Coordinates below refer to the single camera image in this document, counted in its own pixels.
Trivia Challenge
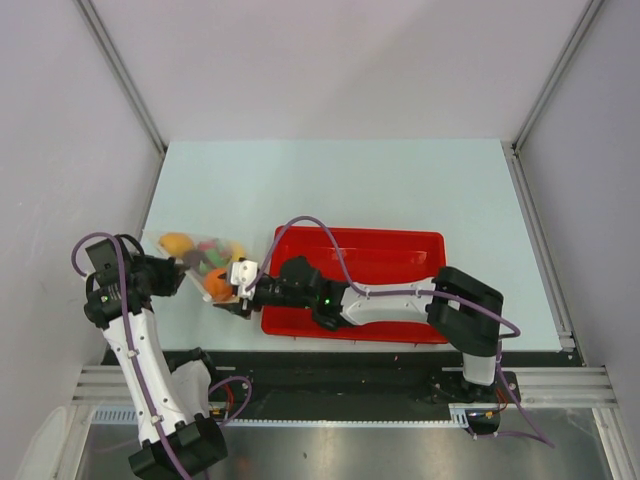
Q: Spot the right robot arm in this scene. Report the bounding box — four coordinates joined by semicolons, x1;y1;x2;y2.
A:
204;256;504;402

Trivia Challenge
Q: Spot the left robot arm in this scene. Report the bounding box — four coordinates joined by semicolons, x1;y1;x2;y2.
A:
73;232;228;479

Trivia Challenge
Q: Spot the fake dark purple fruit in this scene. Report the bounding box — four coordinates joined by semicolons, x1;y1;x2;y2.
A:
181;249;203;269

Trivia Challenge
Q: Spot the fake yellow banana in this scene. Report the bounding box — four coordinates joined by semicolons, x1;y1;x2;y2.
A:
228;241;247;264

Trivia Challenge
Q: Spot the left aluminium frame post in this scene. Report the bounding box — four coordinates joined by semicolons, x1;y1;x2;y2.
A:
73;0;169;156

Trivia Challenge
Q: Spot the fake pink dragon fruit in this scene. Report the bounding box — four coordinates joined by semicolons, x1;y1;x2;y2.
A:
196;239;230;269

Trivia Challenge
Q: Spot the aluminium front rail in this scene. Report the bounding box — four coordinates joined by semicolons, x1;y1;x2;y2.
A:
71;366;618;408

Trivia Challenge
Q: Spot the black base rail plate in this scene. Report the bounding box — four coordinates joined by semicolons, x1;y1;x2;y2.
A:
102;349;584;426

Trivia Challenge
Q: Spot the aluminium frame post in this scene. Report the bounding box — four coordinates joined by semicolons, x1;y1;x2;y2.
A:
73;0;169;156
509;0;604;154

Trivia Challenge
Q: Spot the fake yellow mango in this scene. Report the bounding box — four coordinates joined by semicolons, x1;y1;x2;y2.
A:
158;232;195;258

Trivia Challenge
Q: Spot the clear zip top bag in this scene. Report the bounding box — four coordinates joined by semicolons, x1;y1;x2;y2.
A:
143;230;249;304

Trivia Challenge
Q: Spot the fake orange fruit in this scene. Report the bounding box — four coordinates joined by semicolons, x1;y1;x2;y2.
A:
203;268;233;303

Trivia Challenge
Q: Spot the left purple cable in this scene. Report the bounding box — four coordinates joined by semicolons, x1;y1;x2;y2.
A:
69;232;194;480

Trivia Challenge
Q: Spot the red plastic tray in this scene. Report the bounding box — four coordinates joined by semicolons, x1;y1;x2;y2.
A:
261;226;446;345

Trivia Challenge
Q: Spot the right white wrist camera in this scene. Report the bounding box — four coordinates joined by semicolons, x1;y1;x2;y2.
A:
227;260;259;299

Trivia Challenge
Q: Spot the right aluminium frame post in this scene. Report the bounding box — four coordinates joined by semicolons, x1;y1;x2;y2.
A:
509;0;604;154

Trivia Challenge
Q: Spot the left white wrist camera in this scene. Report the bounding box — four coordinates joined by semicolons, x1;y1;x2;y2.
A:
85;239;119;286

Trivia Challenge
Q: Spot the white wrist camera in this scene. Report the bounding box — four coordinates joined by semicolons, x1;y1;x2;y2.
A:
227;260;259;299
85;239;119;286

